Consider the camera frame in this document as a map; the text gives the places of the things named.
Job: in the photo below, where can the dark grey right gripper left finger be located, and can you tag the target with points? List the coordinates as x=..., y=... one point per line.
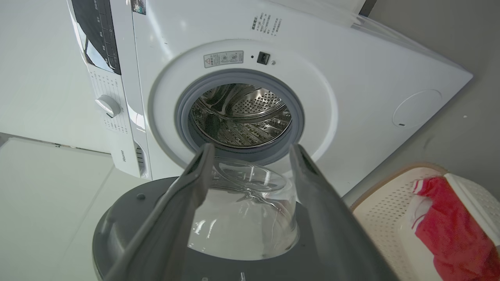
x=164, y=234

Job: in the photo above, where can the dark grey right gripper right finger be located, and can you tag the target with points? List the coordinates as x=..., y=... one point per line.
x=332, y=230

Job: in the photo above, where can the grey round washing machine door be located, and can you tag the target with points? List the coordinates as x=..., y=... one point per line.
x=234, y=234

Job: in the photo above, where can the silver washing machine control knob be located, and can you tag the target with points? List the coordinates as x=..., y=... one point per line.
x=108, y=105

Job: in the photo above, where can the white front-load washing machine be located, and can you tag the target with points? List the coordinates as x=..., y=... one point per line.
x=273, y=78

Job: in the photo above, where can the cream perforated laundry basket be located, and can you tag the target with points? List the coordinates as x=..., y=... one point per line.
x=394, y=218

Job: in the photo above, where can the red white garment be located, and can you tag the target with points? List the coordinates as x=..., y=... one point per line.
x=449, y=230

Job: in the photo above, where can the steel perforated washer drum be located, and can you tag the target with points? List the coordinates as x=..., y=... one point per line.
x=240, y=115

